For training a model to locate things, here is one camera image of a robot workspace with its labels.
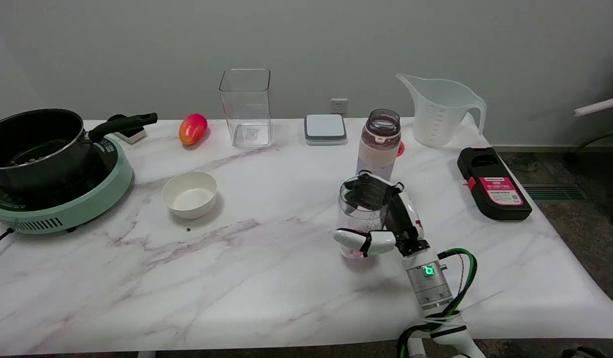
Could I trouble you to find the large translucent measuring jug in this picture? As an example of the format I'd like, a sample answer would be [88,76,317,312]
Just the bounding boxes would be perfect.
[396,73,487,149]

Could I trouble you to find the black cooking pot with handle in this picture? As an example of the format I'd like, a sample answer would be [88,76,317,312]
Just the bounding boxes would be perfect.
[0,108,158,192]

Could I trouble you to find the black device with red label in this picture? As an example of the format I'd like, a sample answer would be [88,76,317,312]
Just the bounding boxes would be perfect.
[457,147,533,221]

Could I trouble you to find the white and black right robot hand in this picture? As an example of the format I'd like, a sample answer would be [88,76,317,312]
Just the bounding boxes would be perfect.
[333,171,430,258]

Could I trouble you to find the small clear measuring cup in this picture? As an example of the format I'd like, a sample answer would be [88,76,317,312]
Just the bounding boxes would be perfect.
[337,175,392,260]

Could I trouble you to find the white foam tube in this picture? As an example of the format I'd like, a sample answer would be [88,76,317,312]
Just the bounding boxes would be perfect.
[574,94,613,117]

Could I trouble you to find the grey and white square lid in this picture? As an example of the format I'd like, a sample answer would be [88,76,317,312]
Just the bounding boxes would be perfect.
[304,114,348,146]

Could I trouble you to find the mint green induction cooker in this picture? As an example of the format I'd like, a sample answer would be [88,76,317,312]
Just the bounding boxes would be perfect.
[0,135,134,235]

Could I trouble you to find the small white and black block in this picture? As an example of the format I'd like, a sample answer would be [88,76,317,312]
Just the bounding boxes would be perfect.
[107,114,148,145]

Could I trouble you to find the green robot cable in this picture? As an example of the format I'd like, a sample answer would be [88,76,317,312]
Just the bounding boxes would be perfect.
[399,248,478,358]

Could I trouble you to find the clear square plastic container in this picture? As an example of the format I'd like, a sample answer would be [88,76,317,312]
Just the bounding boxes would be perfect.
[219,69,274,148]

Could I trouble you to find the clear bottle with beige sleeve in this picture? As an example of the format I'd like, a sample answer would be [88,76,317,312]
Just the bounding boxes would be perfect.
[355,109,402,182]

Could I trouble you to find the white round bowl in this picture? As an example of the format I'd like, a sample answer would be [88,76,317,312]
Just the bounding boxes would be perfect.
[162,171,218,220]

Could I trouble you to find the thin black curved floor cable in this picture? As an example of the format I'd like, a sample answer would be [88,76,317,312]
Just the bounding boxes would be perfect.
[568,127,613,155]

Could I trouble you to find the dark floor vent grille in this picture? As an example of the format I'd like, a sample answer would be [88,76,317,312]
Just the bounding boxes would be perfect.
[523,184,588,202]

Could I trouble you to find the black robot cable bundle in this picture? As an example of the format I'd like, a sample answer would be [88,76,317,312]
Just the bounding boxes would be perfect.
[397,251,476,358]

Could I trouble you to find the red orange mango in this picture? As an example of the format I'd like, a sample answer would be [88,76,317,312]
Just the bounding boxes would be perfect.
[179,113,208,146]

